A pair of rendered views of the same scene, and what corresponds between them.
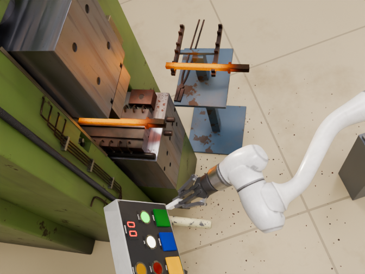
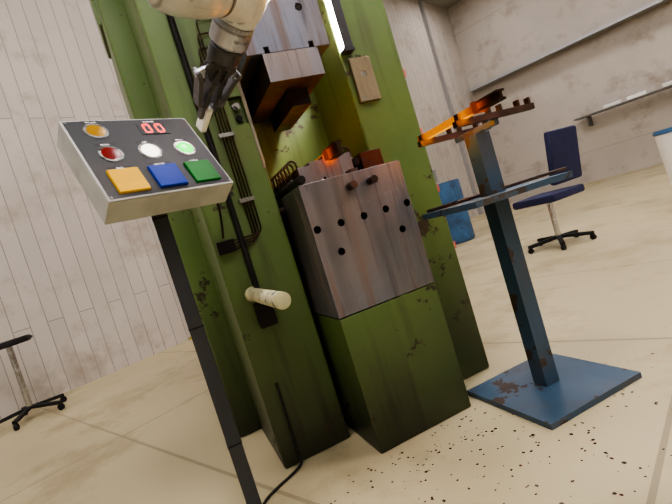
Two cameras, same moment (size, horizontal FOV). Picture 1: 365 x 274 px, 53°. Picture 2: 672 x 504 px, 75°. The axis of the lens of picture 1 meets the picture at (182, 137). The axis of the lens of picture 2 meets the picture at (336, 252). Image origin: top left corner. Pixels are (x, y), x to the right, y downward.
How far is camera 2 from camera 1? 1.91 m
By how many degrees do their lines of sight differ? 66
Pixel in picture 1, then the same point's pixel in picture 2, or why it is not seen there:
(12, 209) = (188, 222)
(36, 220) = (202, 269)
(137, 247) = (130, 132)
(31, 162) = (156, 39)
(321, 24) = not seen: outside the picture
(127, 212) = (175, 127)
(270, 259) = not seen: outside the picture
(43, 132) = (189, 38)
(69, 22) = not seen: outside the picture
